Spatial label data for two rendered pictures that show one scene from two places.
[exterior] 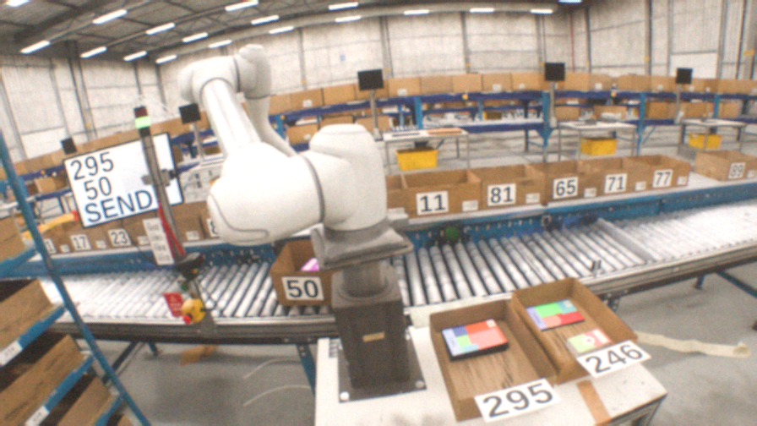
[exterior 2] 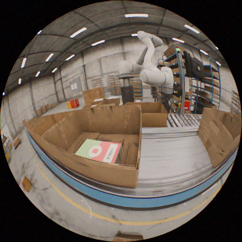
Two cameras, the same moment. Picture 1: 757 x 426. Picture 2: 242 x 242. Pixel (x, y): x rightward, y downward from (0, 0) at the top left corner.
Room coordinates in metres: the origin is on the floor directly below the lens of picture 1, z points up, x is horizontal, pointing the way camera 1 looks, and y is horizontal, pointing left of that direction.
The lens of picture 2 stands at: (2.00, 0.23, 1.16)
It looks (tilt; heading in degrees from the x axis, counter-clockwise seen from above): 28 degrees down; 196
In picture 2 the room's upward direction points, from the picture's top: 9 degrees counter-clockwise
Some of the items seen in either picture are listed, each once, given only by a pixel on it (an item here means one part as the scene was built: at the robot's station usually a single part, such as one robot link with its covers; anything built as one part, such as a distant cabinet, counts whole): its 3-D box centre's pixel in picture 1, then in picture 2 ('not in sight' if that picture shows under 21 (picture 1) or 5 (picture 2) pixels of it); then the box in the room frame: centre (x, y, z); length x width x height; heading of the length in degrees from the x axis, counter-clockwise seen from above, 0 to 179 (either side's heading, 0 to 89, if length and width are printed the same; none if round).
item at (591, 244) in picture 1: (596, 248); not in sight; (1.31, -1.10, 0.72); 0.52 x 0.05 x 0.05; 179
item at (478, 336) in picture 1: (473, 336); not in sight; (0.80, -0.26, 0.79); 0.19 x 0.14 x 0.02; 95
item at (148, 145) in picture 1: (176, 247); (183, 86); (1.09, 0.81, 1.11); 0.12 x 0.05 x 0.88; 89
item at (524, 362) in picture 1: (485, 353); (110, 103); (0.71, -0.27, 0.80); 0.38 x 0.28 x 0.10; 2
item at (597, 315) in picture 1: (568, 324); (94, 106); (0.76, -0.59, 0.80); 0.38 x 0.28 x 0.10; 2
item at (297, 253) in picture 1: (324, 270); (143, 114); (1.30, 0.26, 0.83); 0.39 x 0.29 x 0.17; 85
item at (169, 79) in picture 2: not in sight; (165, 76); (1.38, 0.46, 1.19); 0.13 x 0.11 x 0.16; 119
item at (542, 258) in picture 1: (542, 258); not in sight; (1.32, -0.78, 0.72); 0.52 x 0.05 x 0.05; 179
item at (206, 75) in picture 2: not in sight; (205, 94); (0.36, 2.14, 0.98); 0.98 x 0.49 x 1.96; 179
